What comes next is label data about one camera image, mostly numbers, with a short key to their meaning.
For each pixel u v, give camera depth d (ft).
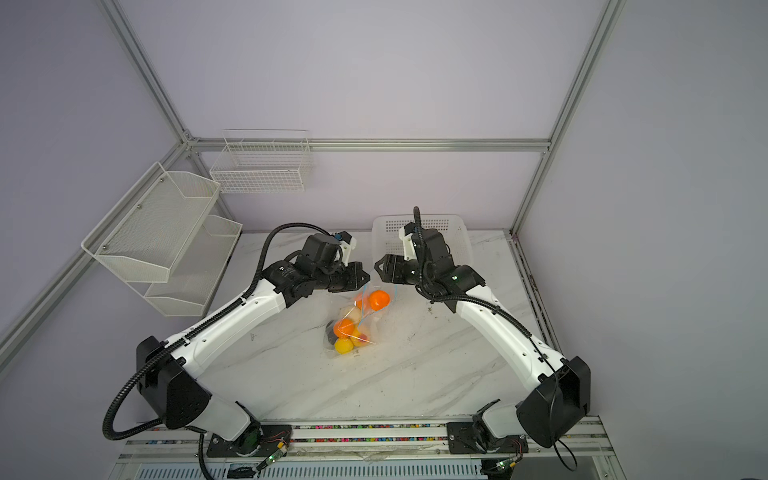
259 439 2.33
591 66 2.49
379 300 2.66
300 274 1.87
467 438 2.40
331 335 2.79
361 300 2.75
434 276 1.85
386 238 3.75
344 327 2.70
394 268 2.13
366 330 2.88
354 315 2.94
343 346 2.82
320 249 1.92
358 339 2.73
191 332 1.45
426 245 1.81
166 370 1.33
